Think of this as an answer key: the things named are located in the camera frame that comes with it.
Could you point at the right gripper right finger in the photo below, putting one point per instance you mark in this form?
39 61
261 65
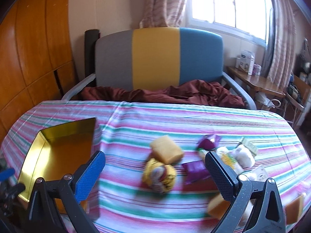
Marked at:
267 214

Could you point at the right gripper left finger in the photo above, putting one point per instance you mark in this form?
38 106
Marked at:
43 214

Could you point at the beige paper box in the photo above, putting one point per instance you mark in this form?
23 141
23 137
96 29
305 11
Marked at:
294 210

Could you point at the white plastic ball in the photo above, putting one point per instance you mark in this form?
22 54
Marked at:
243 156

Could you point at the Weidan cracker pack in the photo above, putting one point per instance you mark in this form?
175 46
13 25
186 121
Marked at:
225 156

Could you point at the purple snack packet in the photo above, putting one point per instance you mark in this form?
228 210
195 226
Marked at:
195 171
209 142

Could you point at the yellow sponge block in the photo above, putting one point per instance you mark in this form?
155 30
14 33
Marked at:
165 150

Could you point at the plastic bundle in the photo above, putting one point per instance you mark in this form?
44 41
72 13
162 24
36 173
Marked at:
258 174

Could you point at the gold tin box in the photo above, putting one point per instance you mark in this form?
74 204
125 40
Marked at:
57 151

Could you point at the green tea sachet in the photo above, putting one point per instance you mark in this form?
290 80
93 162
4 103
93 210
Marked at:
250 146

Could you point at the striped bed sheet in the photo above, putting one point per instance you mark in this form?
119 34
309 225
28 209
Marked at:
121 202

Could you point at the wooden wardrobe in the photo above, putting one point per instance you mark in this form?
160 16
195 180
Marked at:
36 57

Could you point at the wooden side desk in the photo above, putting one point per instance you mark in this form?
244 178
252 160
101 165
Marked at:
256 83

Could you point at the maroon blanket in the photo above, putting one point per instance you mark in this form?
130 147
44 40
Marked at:
196 92

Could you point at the white carton on desk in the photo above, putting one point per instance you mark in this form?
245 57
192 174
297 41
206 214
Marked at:
245 62

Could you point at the pink curtain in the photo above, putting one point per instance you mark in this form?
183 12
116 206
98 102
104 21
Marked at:
283 57

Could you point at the tricolour headboard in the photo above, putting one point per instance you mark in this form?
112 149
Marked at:
156 58

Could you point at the window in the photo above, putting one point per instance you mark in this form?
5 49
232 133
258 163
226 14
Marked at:
248 19

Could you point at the grey bed frame rail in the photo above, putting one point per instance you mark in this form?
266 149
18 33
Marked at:
78 87

